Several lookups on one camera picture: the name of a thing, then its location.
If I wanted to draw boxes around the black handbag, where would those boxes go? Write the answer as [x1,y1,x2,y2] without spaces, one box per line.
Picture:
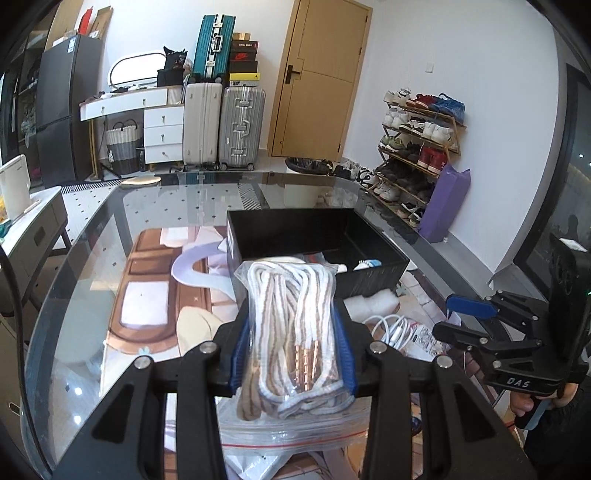
[156,45,191,88]

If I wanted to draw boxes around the pile of dark shoes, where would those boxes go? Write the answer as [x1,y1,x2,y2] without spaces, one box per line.
[285,157,370,186]

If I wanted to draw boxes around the clear zip bag red stripe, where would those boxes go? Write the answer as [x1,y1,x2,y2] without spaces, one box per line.
[216,396,371,480]

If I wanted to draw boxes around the oval mirror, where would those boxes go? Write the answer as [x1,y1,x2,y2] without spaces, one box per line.
[108,50,168,91]

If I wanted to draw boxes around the printed paper leaflet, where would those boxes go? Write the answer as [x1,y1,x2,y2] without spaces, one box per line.
[405,322,445,361]

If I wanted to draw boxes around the purple paper bag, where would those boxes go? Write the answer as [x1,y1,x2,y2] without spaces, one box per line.
[418,162,472,244]

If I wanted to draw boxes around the person's right forearm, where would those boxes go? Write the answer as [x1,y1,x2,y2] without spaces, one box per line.
[524,392,591,480]

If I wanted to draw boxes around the teal suitcase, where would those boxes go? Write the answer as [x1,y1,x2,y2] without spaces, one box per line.
[192,14,236,85]

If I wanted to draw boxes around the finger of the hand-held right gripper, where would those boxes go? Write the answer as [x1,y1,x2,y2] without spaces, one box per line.
[432,321,546,370]
[446,290,552,329]

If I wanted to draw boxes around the white foam wrap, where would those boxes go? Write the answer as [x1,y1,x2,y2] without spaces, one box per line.
[342,290,402,322]

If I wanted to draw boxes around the woven laundry basket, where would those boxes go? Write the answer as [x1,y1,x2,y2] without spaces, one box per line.
[105,119,142,175]

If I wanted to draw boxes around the grey side cabinet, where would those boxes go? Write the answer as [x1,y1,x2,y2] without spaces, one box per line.
[0,185,75,326]

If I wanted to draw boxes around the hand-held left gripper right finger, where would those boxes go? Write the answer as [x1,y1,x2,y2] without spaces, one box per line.
[335,310,541,480]

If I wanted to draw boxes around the white padded envelope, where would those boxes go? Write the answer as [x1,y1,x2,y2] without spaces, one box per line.
[225,453,289,480]

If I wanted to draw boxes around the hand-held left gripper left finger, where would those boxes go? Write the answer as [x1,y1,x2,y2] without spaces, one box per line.
[53,318,252,480]

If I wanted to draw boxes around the printed brown rug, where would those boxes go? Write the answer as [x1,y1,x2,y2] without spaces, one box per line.
[103,225,242,361]

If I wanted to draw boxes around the shoe rack with shoes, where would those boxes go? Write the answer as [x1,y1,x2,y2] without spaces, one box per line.
[370,88,466,228]

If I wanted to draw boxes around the wooden shoe rack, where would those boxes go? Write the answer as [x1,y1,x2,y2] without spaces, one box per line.
[369,90,468,223]

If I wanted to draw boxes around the white coiled cable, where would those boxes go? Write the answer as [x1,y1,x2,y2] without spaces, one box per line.
[362,314,419,357]

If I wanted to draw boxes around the tan wooden door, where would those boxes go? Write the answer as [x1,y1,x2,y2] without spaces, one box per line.
[267,0,374,159]

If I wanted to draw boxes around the white dresser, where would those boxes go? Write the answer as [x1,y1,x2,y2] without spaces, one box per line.
[79,87,186,168]

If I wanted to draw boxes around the person's right hand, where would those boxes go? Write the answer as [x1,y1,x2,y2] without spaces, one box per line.
[510,382,583,417]

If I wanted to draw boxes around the silver suitcase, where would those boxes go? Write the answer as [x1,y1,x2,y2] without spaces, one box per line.
[217,86,267,171]

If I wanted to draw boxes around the cardboard boxes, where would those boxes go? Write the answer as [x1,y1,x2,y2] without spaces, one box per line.
[45,4,114,48]

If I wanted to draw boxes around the white suitcase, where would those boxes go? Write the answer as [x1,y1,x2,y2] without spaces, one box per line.
[182,82,223,168]

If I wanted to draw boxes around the black refrigerator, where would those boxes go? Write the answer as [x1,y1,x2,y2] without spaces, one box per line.
[35,34,103,189]

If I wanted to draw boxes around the clear bag of shoelaces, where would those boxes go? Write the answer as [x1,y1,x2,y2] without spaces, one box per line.
[233,258,357,422]

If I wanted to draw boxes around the stack of shoe boxes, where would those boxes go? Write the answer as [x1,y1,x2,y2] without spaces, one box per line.
[228,31,260,88]

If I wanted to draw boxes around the black cardboard box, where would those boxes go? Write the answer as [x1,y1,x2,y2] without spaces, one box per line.
[226,207,411,302]

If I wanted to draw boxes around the white appliance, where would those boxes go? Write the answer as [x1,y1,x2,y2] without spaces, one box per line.
[0,155,33,222]

